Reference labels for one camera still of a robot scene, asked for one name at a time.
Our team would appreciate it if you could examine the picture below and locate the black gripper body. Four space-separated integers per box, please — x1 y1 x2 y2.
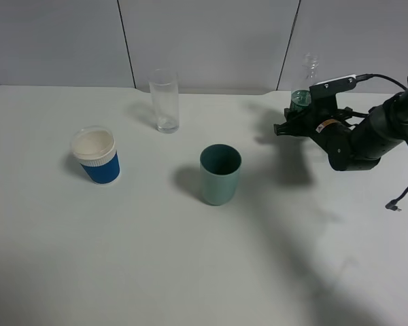
301 107 355 171

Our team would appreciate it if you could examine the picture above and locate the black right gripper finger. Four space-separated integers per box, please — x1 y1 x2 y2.
284 107 308 121

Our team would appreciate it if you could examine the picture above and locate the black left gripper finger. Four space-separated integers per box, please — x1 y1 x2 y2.
273 115 308 137

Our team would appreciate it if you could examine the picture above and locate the clear bottle with green label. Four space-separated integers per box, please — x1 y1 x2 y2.
290 53 319 112

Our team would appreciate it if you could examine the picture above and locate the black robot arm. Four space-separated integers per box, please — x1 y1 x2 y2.
274 74 408 171

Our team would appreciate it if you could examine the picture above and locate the teal plastic cup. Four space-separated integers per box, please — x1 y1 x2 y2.
199 144 242 206

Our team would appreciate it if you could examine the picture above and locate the blue paper cup white lid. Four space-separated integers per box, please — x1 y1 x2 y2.
70 126 120 185

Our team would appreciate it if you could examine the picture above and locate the tall clear glass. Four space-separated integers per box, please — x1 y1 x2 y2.
149 69 180 134

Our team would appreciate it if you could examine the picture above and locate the wrist camera on grey bracket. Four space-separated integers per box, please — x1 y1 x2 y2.
309 75 357 115

